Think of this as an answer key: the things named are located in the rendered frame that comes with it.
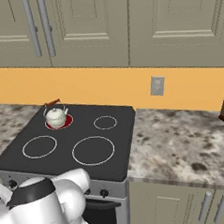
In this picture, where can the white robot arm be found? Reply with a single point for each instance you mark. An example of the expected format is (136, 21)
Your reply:
(41, 209)

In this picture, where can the black glass hob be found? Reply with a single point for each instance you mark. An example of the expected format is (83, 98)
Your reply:
(72, 141)

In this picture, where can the black stove knob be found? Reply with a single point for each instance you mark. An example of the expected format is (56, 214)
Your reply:
(104, 193)
(87, 191)
(12, 184)

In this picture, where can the grey stove with oven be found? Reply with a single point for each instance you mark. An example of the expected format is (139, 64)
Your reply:
(103, 195)

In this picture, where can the olive base cupboard door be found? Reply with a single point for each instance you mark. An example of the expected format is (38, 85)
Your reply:
(223, 208)
(168, 206)

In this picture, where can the grey wall socket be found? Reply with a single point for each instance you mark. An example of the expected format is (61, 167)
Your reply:
(157, 85)

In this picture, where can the olive wall cupboard door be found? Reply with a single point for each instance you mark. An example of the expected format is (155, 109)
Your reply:
(87, 31)
(177, 27)
(12, 32)

